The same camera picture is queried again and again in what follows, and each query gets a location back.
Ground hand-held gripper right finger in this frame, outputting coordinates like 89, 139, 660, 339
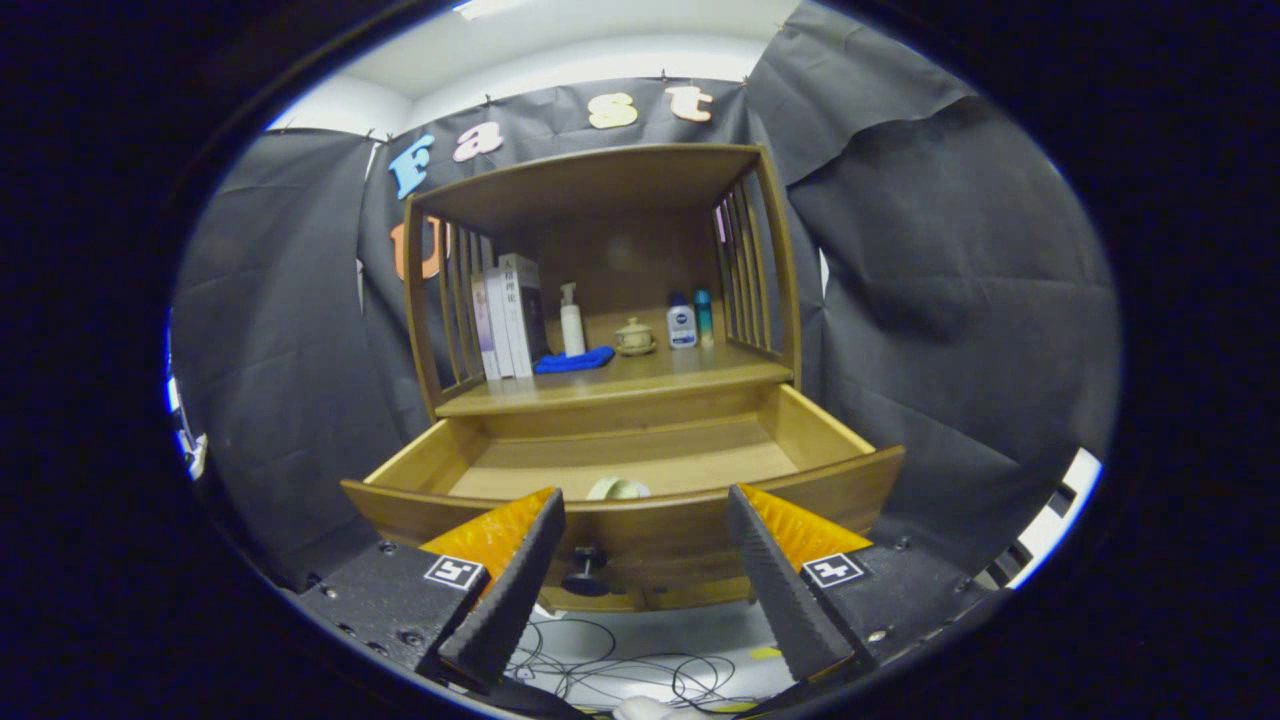
725, 484, 1001, 693

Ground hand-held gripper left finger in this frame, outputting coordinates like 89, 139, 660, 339
290, 487, 567, 693

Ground wooden countertop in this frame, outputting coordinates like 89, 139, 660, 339
435, 340, 796, 418

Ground wooden cabinet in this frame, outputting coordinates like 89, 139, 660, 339
340, 143, 906, 613

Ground blue folded cloth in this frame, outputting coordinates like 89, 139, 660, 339
533, 346, 617, 375

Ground purple book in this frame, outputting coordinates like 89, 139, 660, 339
470, 275, 501, 382

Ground white book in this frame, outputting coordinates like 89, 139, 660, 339
485, 267, 516, 379

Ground white pump bottle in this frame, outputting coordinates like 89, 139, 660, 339
559, 282, 587, 358

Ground grey portrait cover book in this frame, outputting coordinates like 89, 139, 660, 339
498, 253, 551, 378

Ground white flat panel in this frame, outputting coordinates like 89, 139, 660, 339
985, 447, 1103, 591

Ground bright white object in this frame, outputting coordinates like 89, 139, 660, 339
165, 375, 208, 479

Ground thin black floor cables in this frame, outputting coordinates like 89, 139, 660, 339
505, 618, 761, 713

